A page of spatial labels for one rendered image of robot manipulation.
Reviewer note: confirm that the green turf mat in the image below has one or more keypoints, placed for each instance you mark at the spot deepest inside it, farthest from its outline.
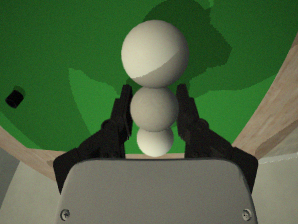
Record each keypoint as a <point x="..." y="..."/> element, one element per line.
<point x="61" y="61"/>

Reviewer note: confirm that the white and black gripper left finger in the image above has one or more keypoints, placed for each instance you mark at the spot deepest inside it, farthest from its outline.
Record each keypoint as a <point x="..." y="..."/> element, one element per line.
<point x="108" y="142"/>

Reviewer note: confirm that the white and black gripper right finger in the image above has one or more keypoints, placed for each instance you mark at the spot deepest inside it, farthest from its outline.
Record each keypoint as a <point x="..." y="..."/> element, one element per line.
<point x="200" y="139"/>

